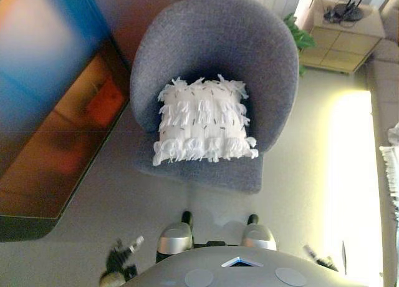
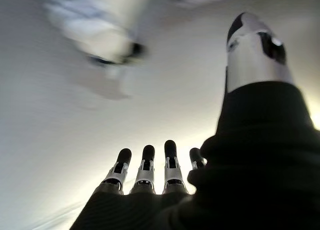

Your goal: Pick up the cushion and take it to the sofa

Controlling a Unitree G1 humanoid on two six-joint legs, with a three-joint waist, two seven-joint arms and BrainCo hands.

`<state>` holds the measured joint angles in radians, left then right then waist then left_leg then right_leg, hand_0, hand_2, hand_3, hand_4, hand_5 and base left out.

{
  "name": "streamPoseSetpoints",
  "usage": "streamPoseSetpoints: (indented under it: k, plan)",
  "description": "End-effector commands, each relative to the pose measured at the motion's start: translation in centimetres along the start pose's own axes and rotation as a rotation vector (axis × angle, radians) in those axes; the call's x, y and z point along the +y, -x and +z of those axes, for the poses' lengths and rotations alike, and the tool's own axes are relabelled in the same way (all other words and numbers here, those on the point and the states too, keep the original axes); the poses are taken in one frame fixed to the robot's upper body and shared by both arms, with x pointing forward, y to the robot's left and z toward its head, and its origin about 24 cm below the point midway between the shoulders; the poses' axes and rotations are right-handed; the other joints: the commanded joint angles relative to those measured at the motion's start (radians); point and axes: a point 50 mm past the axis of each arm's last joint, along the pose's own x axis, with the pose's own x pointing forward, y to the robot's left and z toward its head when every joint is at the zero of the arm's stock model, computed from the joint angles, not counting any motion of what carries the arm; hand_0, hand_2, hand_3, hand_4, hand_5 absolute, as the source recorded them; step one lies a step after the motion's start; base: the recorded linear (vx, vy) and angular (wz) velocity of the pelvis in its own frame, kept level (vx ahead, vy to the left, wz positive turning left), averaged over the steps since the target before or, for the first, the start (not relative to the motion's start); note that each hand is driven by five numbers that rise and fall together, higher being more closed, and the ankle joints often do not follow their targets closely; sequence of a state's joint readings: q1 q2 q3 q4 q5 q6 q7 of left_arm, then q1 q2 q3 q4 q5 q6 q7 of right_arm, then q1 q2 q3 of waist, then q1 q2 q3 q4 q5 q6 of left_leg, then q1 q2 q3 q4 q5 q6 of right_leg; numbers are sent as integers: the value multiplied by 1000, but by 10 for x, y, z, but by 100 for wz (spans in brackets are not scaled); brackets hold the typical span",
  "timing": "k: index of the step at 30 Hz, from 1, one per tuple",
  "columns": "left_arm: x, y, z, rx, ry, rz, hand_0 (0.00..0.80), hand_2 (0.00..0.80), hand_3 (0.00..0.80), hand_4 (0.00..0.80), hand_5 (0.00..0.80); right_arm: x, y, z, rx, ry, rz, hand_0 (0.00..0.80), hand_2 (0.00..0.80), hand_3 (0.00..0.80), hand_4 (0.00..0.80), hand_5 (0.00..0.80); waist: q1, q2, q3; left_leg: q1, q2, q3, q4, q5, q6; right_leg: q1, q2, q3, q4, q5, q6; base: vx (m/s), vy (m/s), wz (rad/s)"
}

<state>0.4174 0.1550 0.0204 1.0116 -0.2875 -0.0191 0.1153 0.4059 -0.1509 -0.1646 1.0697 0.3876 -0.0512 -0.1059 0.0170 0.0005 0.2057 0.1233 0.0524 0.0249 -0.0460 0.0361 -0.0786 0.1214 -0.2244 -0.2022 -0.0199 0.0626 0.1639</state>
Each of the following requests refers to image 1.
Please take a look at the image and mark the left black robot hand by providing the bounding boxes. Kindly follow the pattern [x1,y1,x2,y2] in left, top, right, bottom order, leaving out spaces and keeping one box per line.
[99,235,146,285]

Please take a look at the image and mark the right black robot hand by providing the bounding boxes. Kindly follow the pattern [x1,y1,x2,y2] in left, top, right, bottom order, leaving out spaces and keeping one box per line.
[302,243,340,273]

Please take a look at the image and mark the white fringed cushion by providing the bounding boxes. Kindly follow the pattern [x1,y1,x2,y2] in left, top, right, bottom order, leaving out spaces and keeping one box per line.
[152,74,259,167]

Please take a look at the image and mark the right robot leg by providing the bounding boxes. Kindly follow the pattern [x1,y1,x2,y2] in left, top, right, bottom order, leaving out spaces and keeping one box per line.
[241,213,277,252]

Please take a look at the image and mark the grey robot torso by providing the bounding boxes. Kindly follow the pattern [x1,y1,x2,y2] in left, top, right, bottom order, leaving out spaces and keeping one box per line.
[121,245,370,287]

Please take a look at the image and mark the cream fringed blanket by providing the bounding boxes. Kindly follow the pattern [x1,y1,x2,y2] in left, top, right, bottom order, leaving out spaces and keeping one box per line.
[378,145,399,221]

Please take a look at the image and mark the white duvet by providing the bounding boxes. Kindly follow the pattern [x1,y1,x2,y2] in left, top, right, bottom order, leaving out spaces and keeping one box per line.
[387,122,399,145]

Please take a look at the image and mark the beige nightstand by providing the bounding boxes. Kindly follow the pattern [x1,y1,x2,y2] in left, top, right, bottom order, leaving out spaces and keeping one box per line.
[297,0,387,75]

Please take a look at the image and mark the green potted plant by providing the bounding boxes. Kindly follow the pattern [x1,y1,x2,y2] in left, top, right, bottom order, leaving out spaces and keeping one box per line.
[282,12,317,78]

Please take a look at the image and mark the grey fabric armchair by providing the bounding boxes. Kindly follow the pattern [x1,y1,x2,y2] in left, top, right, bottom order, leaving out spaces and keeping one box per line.
[129,0,300,195]

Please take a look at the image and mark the table lamp with dark stand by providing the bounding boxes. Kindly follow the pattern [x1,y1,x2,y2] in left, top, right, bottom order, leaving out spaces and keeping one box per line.
[323,0,371,23]

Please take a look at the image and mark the white ribbed radiator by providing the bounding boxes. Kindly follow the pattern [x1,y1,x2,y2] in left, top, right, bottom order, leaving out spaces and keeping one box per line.
[248,0,305,19]

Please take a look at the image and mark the beige upholstered bed frame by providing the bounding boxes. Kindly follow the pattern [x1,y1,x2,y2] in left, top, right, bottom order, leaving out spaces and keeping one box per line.
[363,0,399,287]

